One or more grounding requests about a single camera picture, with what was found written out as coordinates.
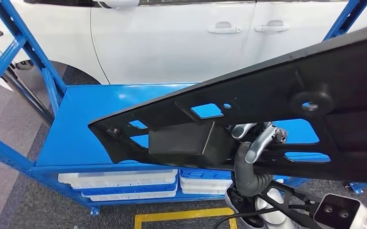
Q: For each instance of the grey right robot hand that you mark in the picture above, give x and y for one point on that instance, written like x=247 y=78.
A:
x=262 y=140

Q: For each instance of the black plastic plate frame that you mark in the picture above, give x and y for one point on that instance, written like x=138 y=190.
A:
x=265 y=94

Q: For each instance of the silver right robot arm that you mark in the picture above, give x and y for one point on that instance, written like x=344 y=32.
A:
x=249 y=180

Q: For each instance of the blue metal shelf rack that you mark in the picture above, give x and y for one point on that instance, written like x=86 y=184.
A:
x=358 y=187
x=75 y=132

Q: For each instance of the yellow floor tape square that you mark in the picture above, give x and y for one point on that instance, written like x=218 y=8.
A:
x=183 y=215

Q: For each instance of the white car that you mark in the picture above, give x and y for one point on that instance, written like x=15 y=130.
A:
x=170 y=47

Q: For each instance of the black car tyre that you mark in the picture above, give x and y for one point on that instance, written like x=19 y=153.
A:
x=79 y=74

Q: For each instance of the black camera bracket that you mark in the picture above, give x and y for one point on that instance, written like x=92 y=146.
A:
x=284 y=202

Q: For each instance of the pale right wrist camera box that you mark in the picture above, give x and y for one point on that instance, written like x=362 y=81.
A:
x=344 y=211

